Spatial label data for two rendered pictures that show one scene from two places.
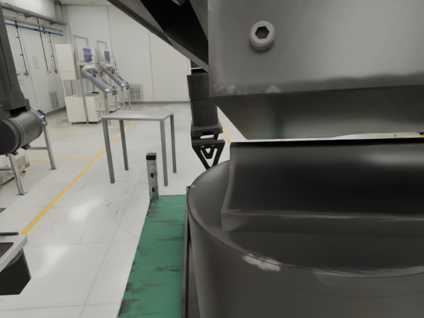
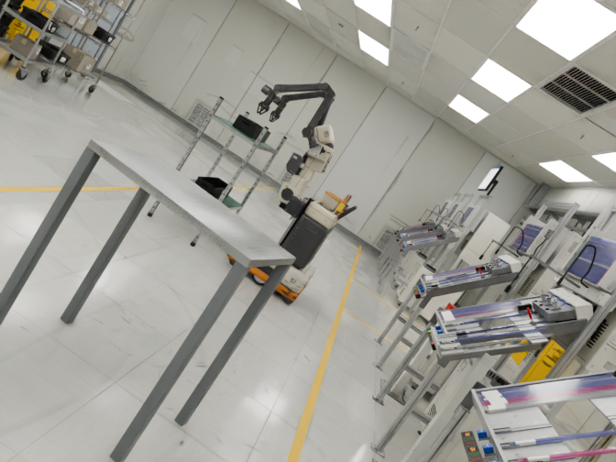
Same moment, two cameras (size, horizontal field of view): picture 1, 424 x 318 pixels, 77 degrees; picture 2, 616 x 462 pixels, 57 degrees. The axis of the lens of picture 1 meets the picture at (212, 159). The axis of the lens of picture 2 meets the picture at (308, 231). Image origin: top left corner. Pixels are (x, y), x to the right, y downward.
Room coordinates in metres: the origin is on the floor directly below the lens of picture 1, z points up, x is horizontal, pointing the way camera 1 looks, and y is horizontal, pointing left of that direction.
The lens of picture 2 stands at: (5.01, 1.49, 1.19)
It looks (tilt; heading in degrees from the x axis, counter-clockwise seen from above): 8 degrees down; 188
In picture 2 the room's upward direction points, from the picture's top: 34 degrees clockwise
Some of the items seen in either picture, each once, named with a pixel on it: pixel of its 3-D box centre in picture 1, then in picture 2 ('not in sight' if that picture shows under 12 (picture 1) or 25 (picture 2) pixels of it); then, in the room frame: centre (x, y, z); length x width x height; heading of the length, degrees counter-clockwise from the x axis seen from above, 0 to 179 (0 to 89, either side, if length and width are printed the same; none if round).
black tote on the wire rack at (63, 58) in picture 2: not in sight; (51, 52); (-1.71, -3.58, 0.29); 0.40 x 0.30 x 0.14; 4
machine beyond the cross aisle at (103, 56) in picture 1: (102, 77); not in sight; (7.96, 3.11, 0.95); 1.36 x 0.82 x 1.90; 94
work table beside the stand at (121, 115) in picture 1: (142, 146); (142, 293); (3.11, 0.84, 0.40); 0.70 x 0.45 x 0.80; 83
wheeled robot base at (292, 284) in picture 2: not in sight; (273, 262); (0.31, 0.73, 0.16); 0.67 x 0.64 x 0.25; 94
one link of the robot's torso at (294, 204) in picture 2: not in sight; (290, 202); (0.38, 0.57, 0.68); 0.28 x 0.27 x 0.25; 4
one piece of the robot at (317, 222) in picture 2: not in sight; (310, 227); (0.30, 0.83, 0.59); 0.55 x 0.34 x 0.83; 4
